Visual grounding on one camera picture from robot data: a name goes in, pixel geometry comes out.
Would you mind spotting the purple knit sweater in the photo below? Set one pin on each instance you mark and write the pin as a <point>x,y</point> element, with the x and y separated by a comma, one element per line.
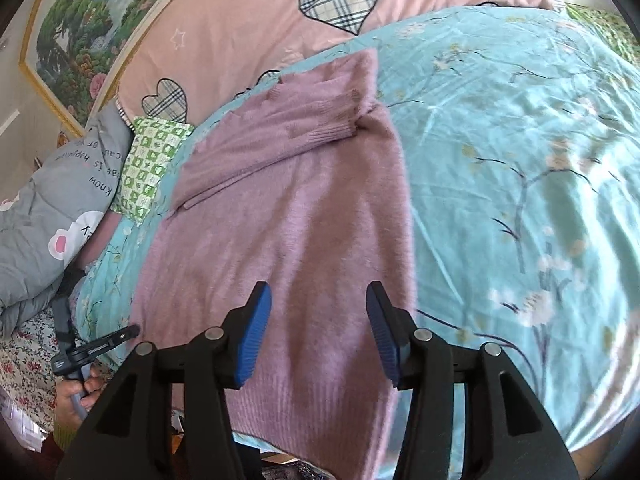
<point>300,210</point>

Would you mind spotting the grey pillow with text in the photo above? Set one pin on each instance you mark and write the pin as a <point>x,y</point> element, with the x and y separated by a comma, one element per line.
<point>50,210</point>

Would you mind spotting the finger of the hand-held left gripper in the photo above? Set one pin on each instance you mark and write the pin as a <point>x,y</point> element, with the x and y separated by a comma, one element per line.
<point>117,335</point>

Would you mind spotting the pink heart-print quilt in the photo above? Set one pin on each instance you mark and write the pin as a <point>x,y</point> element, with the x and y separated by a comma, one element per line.
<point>225,35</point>

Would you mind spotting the floral bedsheet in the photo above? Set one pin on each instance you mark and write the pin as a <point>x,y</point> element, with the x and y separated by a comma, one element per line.
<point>25,355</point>

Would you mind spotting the green checked pillow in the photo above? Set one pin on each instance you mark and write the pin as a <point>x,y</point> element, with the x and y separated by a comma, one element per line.
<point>150,160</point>
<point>610,30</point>

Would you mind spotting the blue floral blanket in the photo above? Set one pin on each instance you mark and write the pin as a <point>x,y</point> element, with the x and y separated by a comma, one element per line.
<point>500,160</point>

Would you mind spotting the plain pink blanket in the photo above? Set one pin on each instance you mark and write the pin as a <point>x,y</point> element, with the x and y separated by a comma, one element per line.
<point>100,240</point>

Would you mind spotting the person's left hand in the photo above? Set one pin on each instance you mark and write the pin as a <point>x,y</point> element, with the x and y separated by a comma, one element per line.
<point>80,395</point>

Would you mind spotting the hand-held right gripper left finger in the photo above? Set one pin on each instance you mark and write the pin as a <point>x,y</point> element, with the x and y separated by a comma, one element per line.
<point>255,332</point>

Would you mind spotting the framed landscape picture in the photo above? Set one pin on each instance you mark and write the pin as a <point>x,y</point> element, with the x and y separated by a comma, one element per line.
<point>75,35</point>

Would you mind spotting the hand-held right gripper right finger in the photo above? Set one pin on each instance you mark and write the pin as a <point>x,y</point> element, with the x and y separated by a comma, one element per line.
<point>381,332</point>

